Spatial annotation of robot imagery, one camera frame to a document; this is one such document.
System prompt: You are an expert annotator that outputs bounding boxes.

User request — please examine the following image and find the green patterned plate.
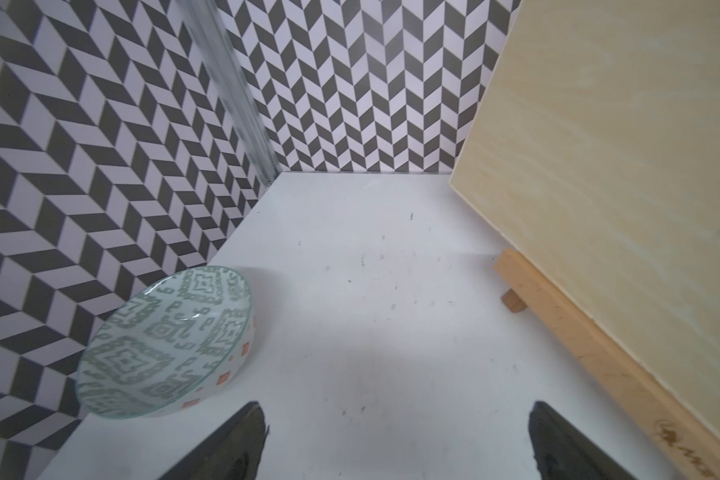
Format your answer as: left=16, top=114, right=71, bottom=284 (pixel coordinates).
left=75, top=266, right=256, bottom=420

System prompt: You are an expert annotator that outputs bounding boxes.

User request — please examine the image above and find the plywood board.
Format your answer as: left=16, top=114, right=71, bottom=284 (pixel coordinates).
left=451, top=1, right=720, bottom=440

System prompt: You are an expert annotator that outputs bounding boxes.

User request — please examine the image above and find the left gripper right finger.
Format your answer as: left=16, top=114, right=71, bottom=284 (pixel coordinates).
left=528, top=401, right=635, bottom=480

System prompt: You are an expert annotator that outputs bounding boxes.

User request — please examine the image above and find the wooden easel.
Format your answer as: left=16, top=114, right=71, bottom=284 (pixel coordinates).
left=494, top=249, right=720, bottom=479

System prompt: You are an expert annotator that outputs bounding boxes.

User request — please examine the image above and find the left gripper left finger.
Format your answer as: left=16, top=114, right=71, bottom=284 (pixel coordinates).
left=160, top=401, right=269, bottom=480

